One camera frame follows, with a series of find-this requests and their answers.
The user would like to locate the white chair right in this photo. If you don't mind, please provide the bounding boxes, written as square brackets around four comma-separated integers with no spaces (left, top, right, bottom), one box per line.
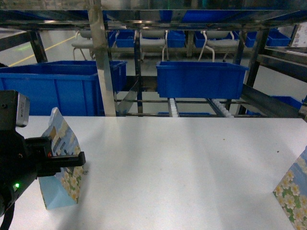
[198,30,238,62]

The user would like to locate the big blue bin left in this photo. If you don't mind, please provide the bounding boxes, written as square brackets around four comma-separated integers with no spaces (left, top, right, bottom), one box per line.
[0,60,128,116]

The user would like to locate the white chair middle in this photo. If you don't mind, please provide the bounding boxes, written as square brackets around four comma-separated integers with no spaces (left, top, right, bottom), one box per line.
[140,30,169,61]

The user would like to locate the steel roller rack frame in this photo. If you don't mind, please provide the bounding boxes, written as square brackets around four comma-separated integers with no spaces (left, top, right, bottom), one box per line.
[0,8,307,115]

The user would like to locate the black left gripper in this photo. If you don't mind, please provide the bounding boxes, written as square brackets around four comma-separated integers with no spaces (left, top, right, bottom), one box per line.
[0,91,86,215]

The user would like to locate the steel upright post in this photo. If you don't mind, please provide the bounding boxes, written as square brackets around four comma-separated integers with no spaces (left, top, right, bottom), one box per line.
[88,0,117,116]

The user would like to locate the blue bin on conveyor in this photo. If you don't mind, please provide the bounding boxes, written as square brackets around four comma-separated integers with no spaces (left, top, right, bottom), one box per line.
[156,61,249,99]

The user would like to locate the white chair left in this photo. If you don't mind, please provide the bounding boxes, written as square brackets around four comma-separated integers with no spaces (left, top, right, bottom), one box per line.
[71,30,94,60]

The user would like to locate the flower gift bag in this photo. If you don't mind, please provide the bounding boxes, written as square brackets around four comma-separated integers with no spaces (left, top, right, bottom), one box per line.
[38,107,83,209]
[273,150,307,230]

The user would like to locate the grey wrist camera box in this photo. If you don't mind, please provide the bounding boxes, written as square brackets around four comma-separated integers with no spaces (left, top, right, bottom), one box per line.
[16,93,30,127]

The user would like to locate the white chair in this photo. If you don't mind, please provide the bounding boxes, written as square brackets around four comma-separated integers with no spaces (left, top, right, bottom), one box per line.
[198,30,238,62]
[140,30,169,61]
[71,30,94,60]

